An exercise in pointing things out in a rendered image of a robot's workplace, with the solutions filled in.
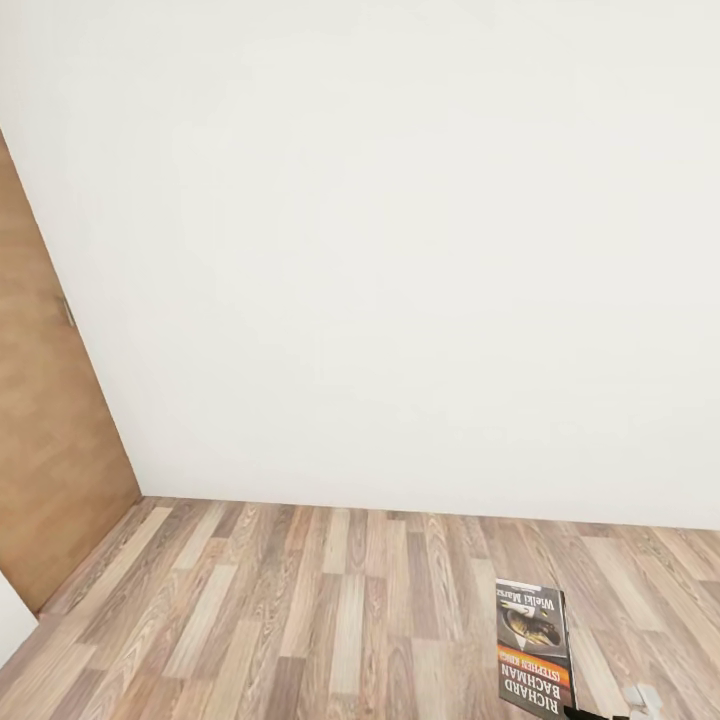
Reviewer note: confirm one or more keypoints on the hardback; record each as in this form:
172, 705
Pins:
535, 665

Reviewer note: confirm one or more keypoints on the sliding door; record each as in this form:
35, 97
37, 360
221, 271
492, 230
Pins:
65, 478

